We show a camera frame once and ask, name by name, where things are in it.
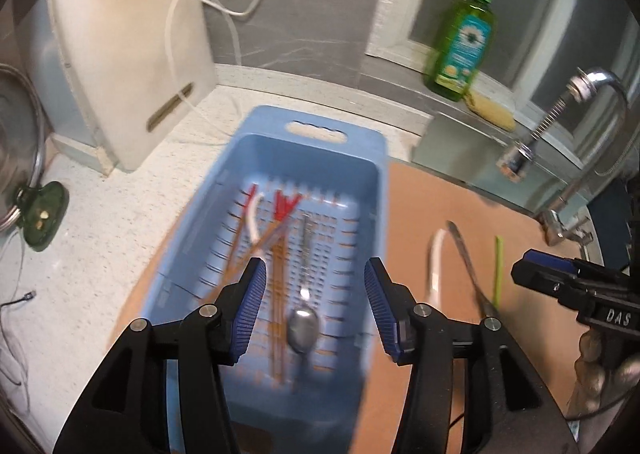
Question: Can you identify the green dish soap bottle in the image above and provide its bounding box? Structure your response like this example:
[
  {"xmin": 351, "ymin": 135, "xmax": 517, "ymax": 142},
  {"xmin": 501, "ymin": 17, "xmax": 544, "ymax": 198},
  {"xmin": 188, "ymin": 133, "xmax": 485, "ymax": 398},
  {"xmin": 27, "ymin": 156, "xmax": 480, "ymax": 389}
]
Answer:
[{"xmin": 424, "ymin": 0, "xmax": 502, "ymax": 102}]

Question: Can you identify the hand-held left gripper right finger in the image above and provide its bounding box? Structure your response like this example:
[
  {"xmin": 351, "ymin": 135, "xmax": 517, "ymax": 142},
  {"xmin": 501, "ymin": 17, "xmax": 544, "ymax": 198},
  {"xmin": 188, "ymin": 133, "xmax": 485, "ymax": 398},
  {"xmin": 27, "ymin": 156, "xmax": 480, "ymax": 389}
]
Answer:
[{"xmin": 363, "ymin": 257, "xmax": 583, "ymax": 454}]

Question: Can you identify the white ceramic spoon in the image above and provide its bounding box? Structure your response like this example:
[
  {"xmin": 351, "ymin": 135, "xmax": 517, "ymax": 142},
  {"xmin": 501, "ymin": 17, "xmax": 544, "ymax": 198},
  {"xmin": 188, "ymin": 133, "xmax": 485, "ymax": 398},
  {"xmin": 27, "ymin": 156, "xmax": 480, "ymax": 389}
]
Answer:
[{"xmin": 246, "ymin": 194, "xmax": 266, "ymax": 255}]

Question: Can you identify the translucent plastic spoon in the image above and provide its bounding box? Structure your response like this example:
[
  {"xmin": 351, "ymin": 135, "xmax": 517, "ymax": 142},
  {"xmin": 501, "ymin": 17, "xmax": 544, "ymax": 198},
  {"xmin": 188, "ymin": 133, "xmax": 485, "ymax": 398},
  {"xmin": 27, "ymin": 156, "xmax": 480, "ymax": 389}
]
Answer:
[{"xmin": 425, "ymin": 229, "xmax": 452, "ymax": 307}]

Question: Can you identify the orange mat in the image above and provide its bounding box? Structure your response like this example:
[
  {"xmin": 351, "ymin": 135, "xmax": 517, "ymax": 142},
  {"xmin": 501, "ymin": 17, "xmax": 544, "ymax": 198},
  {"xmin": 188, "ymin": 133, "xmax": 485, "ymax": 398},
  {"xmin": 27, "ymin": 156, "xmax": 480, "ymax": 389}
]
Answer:
[{"xmin": 120, "ymin": 161, "xmax": 601, "ymax": 454}]

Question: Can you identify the person's right hand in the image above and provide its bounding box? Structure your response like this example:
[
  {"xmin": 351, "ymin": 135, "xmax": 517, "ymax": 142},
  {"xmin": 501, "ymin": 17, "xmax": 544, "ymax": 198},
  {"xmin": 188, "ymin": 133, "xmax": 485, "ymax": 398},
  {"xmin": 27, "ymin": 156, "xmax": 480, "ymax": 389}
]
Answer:
[{"xmin": 570, "ymin": 326, "xmax": 640, "ymax": 417}]

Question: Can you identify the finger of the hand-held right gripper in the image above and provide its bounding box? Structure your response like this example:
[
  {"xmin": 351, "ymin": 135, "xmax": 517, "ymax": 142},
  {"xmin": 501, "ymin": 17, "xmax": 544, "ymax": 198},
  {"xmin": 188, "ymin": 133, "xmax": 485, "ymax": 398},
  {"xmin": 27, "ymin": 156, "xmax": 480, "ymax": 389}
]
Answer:
[
  {"xmin": 521, "ymin": 248, "xmax": 627, "ymax": 283},
  {"xmin": 510, "ymin": 260, "xmax": 602, "ymax": 321}
]

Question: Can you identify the white framed window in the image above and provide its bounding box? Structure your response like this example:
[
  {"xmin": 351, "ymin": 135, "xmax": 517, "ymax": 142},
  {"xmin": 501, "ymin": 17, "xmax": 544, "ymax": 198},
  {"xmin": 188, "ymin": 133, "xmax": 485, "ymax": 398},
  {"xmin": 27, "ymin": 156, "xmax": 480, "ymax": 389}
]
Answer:
[{"xmin": 367, "ymin": 0, "xmax": 640, "ymax": 175}]

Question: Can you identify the silver metal spoon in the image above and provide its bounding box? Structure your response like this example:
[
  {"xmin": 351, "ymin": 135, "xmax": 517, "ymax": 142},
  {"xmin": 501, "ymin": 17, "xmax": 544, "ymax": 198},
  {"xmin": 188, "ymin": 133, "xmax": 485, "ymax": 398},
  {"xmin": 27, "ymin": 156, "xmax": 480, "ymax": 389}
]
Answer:
[{"xmin": 286, "ymin": 213, "xmax": 321, "ymax": 356}]

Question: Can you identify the green lid holder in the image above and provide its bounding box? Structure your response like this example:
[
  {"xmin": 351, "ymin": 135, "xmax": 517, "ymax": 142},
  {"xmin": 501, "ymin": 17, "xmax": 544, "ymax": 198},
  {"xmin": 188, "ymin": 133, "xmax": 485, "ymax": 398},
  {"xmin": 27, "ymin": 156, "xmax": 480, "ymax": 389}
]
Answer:
[{"xmin": 14, "ymin": 181, "xmax": 70, "ymax": 251}]

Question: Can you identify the green plastic spoon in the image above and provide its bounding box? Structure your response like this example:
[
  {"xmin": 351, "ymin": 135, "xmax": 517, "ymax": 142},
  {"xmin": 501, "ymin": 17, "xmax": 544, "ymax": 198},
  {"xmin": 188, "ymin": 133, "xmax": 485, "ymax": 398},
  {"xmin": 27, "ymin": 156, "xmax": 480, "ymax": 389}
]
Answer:
[{"xmin": 492, "ymin": 235, "xmax": 504, "ymax": 309}]

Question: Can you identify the blue plastic slotted basket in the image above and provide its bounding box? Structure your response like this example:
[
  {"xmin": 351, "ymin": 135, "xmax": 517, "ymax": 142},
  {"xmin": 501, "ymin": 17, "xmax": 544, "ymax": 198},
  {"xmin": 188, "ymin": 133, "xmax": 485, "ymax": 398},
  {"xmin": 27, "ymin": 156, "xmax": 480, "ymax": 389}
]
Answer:
[{"xmin": 141, "ymin": 105, "xmax": 390, "ymax": 454}]

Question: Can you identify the chrome kitchen faucet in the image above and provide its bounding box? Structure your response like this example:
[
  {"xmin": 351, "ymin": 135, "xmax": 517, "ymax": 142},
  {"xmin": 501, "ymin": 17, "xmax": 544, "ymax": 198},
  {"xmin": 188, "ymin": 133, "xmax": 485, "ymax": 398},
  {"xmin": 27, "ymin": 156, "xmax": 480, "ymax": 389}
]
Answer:
[{"xmin": 540, "ymin": 66, "xmax": 632, "ymax": 247}]

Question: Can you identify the steel pot lid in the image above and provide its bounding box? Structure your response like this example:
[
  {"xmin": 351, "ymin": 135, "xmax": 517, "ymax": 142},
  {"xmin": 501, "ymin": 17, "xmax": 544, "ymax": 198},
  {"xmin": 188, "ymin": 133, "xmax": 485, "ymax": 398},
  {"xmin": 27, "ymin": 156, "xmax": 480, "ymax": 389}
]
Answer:
[{"xmin": 0, "ymin": 63, "xmax": 47, "ymax": 235}]

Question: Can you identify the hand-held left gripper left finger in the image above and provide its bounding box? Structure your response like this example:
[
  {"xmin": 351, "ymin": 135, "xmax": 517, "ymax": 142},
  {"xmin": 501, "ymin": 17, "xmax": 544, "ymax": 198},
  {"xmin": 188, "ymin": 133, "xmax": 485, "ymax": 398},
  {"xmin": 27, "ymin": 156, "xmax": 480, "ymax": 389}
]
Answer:
[{"xmin": 52, "ymin": 257, "xmax": 268, "ymax": 454}]

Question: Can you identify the yellow sponge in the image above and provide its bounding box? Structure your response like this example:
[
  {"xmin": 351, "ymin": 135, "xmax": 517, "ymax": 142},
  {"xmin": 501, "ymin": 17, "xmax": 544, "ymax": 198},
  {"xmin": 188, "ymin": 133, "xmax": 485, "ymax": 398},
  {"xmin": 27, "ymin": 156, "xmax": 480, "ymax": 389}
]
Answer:
[{"xmin": 465, "ymin": 91, "xmax": 517, "ymax": 132}]

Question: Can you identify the thin black cable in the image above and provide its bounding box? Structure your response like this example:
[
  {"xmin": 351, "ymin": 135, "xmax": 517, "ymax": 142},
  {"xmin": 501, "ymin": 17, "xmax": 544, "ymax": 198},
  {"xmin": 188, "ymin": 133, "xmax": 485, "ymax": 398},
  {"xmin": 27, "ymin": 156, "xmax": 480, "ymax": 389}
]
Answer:
[{"xmin": 0, "ymin": 290, "xmax": 38, "ymax": 415}]

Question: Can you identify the white cutting board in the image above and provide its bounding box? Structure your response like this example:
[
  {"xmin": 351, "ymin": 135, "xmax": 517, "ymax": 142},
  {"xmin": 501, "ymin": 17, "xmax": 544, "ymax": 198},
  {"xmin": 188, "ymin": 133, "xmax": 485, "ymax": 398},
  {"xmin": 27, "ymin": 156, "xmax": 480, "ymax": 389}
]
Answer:
[{"xmin": 47, "ymin": 0, "xmax": 218, "ymax": 174}]

